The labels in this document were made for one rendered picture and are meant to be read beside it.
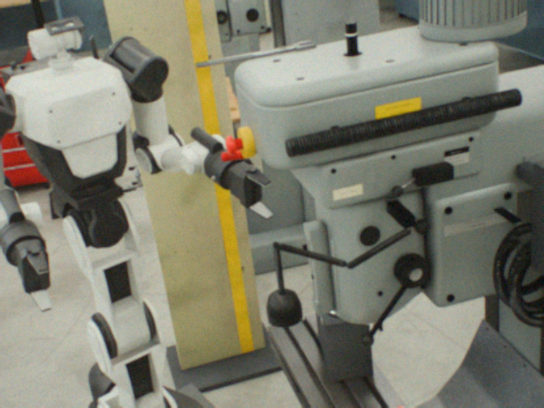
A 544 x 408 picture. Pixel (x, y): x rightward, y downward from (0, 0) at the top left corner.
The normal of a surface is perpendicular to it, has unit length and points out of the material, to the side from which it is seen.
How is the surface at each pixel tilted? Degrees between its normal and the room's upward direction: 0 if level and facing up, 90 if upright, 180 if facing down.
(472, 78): 90
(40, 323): 0
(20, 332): 0
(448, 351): 0
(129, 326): 86
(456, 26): 90
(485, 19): 90
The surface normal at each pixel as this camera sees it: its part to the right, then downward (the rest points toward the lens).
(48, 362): -0.12, -0.89
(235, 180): -0.76, 0.45
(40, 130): -0.19, 0.37
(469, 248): 0.28, 0.39
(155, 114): 0.64, 0.50
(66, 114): 0.56, 0.30
